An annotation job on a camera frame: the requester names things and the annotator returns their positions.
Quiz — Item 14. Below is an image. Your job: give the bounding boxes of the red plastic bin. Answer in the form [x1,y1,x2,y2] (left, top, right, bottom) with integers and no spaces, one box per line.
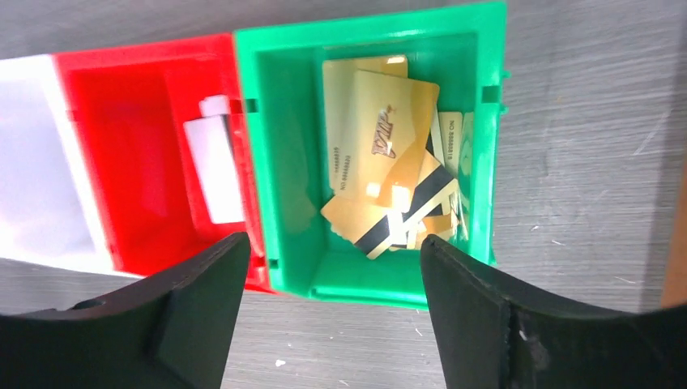
[54,33,271,293]

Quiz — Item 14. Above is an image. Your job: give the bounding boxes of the white plastic bin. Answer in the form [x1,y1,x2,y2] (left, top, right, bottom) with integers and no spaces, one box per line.
[0,53,141,279]

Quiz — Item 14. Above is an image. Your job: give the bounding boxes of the white striped card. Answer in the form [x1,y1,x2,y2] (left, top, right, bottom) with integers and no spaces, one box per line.
[183,115,245,224]

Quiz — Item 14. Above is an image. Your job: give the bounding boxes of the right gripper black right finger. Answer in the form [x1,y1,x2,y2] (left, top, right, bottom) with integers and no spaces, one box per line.
[420,235,686,388]

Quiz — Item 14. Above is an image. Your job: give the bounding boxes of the gold VIP card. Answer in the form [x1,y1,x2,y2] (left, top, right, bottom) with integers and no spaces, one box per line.
[335,70,440,212]

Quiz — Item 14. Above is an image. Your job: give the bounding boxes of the green plastic bin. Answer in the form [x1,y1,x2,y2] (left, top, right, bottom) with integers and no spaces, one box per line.
[235,1,508,310]

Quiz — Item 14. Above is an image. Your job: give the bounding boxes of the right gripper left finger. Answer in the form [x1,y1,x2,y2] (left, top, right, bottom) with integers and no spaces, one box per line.
[1,233,251,388]

